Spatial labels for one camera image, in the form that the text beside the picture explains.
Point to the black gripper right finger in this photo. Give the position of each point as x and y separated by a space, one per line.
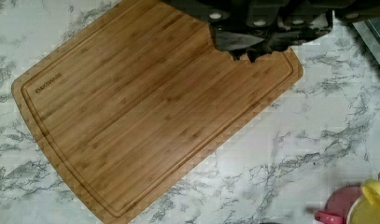
274 42

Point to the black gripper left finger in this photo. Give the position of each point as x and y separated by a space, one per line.
239 42

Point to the bamboo cutting board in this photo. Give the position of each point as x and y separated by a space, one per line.
130 104

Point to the pink ceramic mug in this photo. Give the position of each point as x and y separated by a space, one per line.
338 206

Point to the yellow ceramic mug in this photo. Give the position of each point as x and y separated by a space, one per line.
366 209

